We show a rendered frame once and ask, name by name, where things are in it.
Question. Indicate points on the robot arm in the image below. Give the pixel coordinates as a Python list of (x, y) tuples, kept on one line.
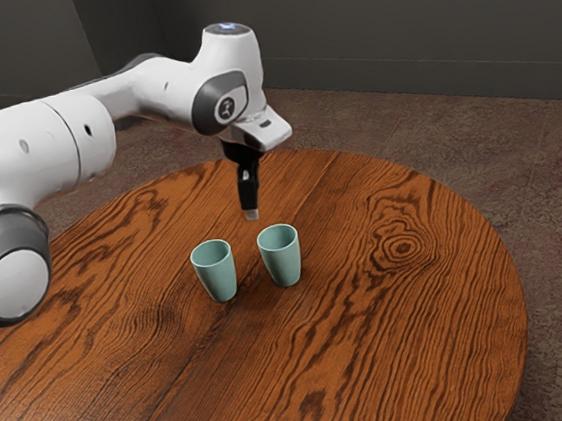
[(52, 139)]

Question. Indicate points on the teal cup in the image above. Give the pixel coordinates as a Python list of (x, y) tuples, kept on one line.
[(215, 270), (279, 255)]

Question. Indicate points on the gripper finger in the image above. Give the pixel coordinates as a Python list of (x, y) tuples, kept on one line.
[(247, 190)]

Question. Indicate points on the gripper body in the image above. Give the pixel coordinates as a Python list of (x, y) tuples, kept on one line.
[(237, 152)]

